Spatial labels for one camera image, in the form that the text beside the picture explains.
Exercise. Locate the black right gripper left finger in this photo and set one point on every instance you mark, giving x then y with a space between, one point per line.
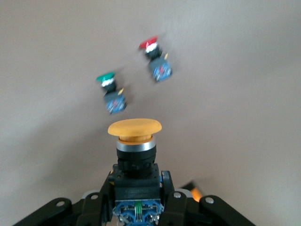
94 212

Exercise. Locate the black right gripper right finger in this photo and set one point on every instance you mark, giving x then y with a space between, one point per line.
183 212

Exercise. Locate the yellow mushroom push button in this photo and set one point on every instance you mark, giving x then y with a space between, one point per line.
135 128

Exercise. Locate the green mushroom push button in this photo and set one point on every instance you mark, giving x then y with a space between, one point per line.
115 103

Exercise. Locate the red mushroom push button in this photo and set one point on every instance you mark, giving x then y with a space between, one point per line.
161 69

